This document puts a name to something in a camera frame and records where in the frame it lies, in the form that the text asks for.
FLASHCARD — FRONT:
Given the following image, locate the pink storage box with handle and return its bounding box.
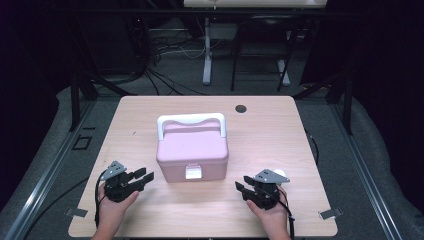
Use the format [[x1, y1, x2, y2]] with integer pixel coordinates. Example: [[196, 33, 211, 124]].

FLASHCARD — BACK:
[[155, 112, 230, 184]]

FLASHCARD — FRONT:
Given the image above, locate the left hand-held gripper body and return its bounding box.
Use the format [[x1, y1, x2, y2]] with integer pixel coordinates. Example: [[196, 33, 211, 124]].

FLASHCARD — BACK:
[[99, 160, 141, 203]]

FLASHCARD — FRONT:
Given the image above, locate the white desk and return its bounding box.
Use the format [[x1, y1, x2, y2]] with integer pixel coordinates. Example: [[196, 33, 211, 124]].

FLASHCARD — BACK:
[[183, 0, 330, 87]]

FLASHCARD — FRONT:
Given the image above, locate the black chair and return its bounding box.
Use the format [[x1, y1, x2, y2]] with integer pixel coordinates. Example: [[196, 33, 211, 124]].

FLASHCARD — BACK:
[[230, 14, 303, 93]]

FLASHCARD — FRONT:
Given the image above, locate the black metal stand frame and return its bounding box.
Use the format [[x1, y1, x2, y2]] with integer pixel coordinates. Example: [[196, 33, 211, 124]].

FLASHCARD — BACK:
[[68, 19, 138, 133], [293, 64, 355, 136]]

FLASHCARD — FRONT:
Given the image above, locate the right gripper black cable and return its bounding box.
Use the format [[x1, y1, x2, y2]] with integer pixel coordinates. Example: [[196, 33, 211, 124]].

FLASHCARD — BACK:
[[266, 189, 296, 240]]

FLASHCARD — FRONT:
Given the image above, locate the grey metal table bracket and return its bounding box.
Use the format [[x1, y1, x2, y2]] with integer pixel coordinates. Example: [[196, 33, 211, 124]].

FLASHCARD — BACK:
[[318, 207, 344, 221], [64, 207, 89, 219]]

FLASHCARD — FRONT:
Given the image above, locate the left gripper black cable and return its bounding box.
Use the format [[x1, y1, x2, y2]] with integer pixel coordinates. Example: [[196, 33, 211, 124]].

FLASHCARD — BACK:
[[94, 169, 110, 228]]

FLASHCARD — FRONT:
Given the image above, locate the thin black cable beside table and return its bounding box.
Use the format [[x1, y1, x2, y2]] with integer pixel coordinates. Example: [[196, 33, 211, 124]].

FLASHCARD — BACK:
[[304, 128, 321, 166]]

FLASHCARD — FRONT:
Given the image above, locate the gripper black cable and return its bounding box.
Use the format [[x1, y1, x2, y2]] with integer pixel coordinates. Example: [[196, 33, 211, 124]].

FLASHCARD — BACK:
[[94, 169, 110, 228], [266, 189, 296, 240]]

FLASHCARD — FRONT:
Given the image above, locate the aluminium floor rail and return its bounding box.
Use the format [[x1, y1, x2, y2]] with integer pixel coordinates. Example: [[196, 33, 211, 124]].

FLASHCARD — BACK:
[[0, 99, 98, 240], [328, 102, 405, 240]]

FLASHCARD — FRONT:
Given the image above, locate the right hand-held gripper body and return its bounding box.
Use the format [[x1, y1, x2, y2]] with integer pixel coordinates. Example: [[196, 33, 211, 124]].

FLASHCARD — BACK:
[[242, 168, 291, 211]]

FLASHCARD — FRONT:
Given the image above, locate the person's left hand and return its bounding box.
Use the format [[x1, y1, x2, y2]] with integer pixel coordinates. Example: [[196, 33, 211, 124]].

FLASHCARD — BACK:
[[96, 189, 141, 232]]

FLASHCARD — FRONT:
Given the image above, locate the black floor cable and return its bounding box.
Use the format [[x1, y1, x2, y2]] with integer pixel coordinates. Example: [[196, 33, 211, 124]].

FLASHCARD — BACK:
[[22, 177, 90, 240]]

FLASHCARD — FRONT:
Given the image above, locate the tangle of floor cables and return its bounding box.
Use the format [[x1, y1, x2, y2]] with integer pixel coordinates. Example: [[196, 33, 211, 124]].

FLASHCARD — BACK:
[[143, 28, 222, 97]]

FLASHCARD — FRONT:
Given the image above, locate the person's right hand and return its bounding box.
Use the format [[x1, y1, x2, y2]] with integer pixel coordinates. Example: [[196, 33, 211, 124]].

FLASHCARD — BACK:
[[246, 185, 290, 232]]

